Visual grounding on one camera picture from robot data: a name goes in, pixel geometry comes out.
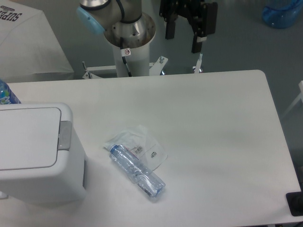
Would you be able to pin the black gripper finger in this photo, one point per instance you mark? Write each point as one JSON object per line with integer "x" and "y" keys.
{"x": 198, "y": 26}
{"x": 170, "y": 27}

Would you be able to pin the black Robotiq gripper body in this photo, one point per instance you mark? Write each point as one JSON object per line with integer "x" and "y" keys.
{"x": 191, "y": 8}

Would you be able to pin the white push-lid trash can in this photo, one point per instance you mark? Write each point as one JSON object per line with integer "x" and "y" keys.
{"x": 41, "y": 156}

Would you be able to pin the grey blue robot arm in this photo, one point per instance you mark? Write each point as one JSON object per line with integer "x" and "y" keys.
{"x": 124, "y": 24}

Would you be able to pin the blue water jug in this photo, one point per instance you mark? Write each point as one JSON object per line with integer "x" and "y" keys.
{"x": 281, "y": 14}

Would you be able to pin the clear plastic bag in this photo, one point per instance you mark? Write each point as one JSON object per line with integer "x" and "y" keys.
{"x": 140, "y": 142}

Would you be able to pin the white printed cloth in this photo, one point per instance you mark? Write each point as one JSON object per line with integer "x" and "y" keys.
{"x": 29, "y": 49}

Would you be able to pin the clear empty plastic bottle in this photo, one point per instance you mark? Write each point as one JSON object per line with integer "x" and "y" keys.
{"x": 137, "y": 172}

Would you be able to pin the blue labelled drink bottle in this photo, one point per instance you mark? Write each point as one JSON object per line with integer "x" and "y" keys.
{"x": 6, "y": 95}

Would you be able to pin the black device at table edge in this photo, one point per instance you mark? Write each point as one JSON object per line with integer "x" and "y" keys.
{"x": 295, "y": 203}

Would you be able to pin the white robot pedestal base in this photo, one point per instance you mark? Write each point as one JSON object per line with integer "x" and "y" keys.
{"x": 129, "y": 62}

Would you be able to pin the white frame at right edge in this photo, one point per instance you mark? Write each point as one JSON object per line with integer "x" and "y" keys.
{"x": 295, "y": 103}

